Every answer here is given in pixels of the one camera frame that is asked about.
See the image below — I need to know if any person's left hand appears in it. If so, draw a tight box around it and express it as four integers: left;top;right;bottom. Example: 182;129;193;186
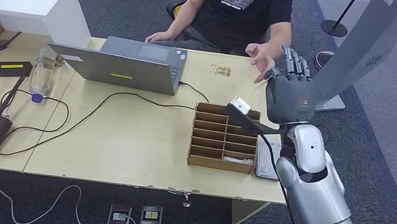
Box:
241;40;279;86

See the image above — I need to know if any person's right hand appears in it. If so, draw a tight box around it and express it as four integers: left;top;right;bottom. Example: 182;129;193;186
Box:
144;27;176;47

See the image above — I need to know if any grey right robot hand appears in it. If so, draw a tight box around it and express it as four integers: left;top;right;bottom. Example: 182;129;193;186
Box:
258;41;325;129

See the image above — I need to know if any white room key card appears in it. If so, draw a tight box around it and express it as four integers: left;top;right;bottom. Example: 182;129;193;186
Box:
252;78;269;94
222;154;255;166

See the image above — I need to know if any ID card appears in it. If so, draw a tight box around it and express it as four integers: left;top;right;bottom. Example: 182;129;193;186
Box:
210;64;232;78

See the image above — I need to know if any person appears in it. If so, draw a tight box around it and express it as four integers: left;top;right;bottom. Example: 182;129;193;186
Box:
141;0;298;88

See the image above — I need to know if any grey card reader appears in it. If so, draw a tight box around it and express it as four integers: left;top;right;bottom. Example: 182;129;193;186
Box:
253;138;284;181

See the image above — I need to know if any cardboard card holder rack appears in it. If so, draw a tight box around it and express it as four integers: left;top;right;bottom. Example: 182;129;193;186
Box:
186;101;263;175

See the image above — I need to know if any chrome round base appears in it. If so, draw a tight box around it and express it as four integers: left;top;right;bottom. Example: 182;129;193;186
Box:
313;49;336;73

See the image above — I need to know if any grey laptop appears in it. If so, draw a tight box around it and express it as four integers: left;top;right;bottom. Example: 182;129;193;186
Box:
42;28;189;98

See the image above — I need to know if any black stanchion pole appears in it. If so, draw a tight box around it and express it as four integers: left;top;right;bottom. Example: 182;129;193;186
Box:
319;0;360;40

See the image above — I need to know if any silver kiosk stand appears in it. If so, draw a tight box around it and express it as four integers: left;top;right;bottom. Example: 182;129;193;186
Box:
308;0;397;122

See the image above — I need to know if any beige desk leg panel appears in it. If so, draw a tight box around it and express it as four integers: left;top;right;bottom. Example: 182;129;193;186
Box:
229;198;272;224

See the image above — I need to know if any clear plastic water bottle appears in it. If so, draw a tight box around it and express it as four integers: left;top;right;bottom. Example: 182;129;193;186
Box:
28;47;67;106

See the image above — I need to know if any metal desk fitting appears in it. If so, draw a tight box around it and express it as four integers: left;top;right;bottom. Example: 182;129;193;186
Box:
165;187;199;210

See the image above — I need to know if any floor socket with plug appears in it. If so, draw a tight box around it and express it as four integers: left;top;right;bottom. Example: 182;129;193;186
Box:
107;203;133;224

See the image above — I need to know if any black laptop power cable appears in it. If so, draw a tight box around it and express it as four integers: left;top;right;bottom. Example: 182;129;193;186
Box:
0;58;213;182

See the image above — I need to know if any black looped desk cable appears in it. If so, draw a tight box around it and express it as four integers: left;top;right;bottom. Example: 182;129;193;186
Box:
0;86;73;136

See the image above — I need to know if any white floor cable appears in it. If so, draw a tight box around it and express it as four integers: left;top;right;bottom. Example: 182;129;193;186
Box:
0;175;132;224

